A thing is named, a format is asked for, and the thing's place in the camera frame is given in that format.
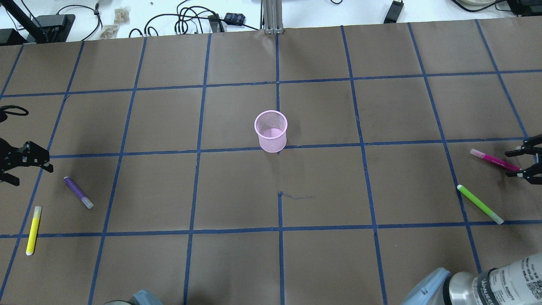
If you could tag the black camera stand base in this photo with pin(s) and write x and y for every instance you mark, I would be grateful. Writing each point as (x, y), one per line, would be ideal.
(55, 27)

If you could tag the pink mesh cup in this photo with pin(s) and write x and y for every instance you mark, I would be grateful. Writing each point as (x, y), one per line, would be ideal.
(271, 127)

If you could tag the pink pen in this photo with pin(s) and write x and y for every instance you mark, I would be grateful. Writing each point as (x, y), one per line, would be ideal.
(496, 161)

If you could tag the purple pen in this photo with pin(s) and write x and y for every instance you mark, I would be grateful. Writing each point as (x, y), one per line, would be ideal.
(78, 192)

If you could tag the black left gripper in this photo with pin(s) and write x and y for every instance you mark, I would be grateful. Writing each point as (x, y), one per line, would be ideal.
(9, 158)

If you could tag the aluminium frame post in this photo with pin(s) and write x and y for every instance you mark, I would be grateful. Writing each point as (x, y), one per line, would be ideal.
(271, 17)

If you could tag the green pen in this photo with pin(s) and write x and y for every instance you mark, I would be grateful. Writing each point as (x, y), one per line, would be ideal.
(482, 206)

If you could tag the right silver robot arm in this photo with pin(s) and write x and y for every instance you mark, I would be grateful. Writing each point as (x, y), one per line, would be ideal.
(518, 283)

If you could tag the yellow pen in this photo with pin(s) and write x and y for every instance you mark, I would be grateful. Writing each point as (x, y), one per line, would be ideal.
(32, 238)

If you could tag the black power adapter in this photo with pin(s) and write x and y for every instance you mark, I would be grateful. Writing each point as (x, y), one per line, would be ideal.
(394, 12)

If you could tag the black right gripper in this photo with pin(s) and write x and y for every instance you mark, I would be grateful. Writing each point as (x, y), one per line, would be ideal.
(534, 171)

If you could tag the small bag of parts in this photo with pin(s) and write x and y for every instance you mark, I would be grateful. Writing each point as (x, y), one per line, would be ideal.
(121, 16)

